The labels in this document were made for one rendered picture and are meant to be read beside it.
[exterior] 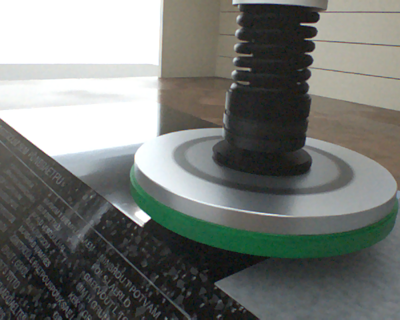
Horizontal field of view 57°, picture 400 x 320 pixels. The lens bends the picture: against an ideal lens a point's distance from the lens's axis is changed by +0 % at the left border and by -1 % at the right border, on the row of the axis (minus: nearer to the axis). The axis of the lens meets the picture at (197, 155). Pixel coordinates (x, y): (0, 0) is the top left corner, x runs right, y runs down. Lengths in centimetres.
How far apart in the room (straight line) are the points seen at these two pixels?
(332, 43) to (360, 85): 94
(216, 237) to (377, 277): 13
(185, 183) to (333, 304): 12
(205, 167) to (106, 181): 15
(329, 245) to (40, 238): 28
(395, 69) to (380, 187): 658
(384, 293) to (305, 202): 8
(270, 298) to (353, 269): 8
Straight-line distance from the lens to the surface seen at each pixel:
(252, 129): 28
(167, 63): 851
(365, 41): 711
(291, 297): 26
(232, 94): 29
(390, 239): 36
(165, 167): 29
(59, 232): 40
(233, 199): 24
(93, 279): 33
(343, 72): 729
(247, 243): 23
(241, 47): 29
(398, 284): 30
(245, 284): 26
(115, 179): 42
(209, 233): 23
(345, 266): 31
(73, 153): 51
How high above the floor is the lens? 98
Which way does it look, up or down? 18 degrees down
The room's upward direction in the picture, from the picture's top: 4 degrees clockwise
